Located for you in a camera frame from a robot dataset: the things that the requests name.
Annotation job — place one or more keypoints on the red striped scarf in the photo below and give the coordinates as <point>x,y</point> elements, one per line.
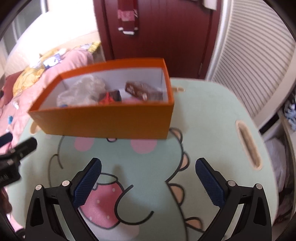
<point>127,15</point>

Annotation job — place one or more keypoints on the brown printed small carton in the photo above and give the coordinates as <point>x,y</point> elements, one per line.
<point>143,91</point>

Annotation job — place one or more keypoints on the brown box red symbol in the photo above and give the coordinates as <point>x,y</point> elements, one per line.
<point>109,97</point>

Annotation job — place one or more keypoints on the orange cardboard box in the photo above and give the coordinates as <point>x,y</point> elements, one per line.
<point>125,119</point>

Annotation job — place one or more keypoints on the white louvered closet door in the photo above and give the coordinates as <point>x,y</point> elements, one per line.
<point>254,57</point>

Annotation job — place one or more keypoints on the pink bed quilt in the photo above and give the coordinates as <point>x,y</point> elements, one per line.
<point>14,115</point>

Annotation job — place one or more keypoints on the dark red wooden door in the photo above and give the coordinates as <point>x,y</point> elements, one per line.
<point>183,33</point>

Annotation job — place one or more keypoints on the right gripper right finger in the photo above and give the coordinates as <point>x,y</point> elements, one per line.
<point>254,222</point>

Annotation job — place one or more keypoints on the clear plastic cup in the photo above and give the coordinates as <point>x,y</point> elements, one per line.
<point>85,91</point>

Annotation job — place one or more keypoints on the smartphone on bed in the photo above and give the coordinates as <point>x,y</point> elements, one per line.
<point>52,61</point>

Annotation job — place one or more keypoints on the yellow pillow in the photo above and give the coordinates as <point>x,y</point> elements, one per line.
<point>34,71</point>

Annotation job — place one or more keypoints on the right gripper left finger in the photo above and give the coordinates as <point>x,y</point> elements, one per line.
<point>42,220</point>

